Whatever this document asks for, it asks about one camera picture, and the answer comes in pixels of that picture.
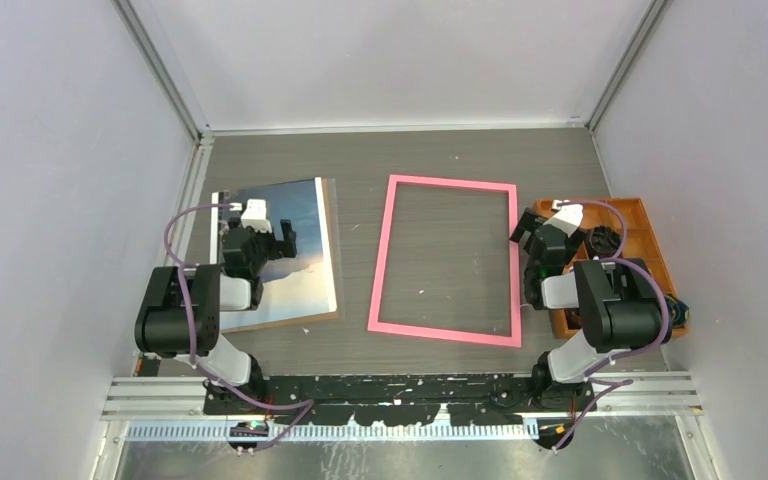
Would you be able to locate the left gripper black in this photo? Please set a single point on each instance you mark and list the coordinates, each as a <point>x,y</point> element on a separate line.
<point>286,247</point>

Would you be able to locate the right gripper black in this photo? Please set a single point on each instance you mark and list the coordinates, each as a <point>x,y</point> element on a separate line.
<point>528,222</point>

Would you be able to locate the pink wooden picture frame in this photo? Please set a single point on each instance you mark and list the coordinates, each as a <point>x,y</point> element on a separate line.
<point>377,325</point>

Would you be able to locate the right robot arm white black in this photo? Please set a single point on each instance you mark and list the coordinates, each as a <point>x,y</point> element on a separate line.
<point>621,308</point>

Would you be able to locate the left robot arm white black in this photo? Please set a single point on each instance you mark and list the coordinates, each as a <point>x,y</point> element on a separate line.
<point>179,317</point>

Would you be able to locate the orange compartment tray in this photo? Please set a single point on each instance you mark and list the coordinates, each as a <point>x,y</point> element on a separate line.
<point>641,243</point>

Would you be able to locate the blue yellow rolled item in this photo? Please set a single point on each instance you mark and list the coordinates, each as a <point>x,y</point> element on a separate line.
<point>679,312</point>

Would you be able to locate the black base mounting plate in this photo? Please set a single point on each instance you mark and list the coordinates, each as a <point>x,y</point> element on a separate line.
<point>406,400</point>

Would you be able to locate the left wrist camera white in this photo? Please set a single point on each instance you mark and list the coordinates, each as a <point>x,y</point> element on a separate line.
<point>255,216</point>

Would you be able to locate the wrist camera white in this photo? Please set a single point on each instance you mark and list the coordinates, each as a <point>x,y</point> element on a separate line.
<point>567,217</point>
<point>255,216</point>

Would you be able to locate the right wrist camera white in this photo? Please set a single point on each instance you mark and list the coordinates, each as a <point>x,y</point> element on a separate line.
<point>567,217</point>

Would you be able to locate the aluminium front rail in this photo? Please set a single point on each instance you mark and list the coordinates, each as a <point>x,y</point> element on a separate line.
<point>615,394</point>

